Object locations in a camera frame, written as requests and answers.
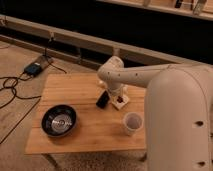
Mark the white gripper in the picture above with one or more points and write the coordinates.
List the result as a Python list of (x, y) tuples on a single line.
[(118, 92)]

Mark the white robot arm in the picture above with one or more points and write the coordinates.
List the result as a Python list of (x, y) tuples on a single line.
[(178, 107)]

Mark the white sponge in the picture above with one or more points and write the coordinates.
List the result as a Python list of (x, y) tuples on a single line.
[(118, 105)]

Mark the black rectangular block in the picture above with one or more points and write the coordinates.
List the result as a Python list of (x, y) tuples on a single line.
[(103, 100)]

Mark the translucent plastic cup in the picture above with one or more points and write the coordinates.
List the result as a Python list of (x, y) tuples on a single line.
[(132, 123)]

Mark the wooden table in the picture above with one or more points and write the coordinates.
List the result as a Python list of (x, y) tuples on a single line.
[(96, 129)]

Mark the black metal bowl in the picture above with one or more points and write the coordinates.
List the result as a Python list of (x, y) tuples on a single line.
[(59, 120)]

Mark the long wooden floor rail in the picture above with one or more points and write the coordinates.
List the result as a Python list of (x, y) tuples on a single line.
[(125, 51)]

